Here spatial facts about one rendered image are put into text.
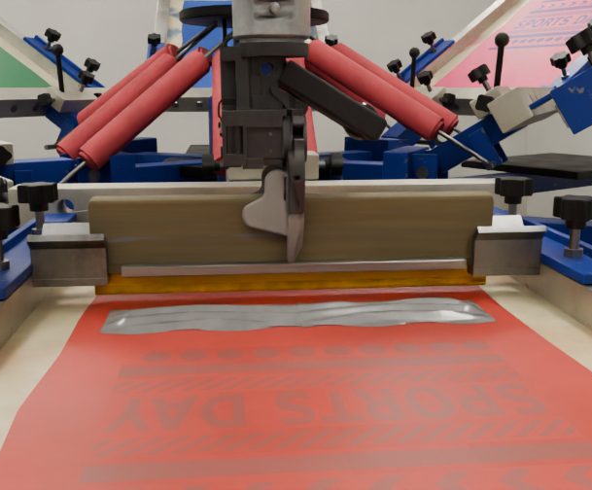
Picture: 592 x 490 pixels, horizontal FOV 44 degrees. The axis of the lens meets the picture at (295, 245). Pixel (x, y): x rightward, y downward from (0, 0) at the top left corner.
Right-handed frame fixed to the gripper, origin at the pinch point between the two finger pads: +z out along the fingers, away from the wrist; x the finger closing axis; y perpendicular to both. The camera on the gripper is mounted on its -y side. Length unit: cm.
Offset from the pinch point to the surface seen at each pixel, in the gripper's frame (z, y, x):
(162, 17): -39, 27, -189
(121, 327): 4.8, 16.5, 9.8
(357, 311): 4.8, -5.0, 8.1
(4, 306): 1.9, 25.8, 12.0
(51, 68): -22, 56, -146
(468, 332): 5.4, -13.9, 13.4
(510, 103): -13.2, -34.8, -31.6
